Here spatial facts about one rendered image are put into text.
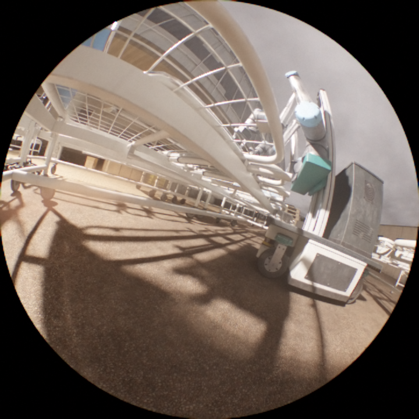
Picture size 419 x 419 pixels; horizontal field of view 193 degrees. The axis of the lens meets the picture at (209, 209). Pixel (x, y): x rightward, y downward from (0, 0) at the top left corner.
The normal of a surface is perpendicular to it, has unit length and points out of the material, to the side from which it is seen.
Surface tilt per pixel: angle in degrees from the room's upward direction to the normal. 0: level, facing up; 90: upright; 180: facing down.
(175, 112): 90
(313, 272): 90
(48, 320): 0
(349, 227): 90
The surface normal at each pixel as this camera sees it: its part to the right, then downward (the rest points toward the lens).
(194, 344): 0.33, -0.94
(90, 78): 0.76, 0.32
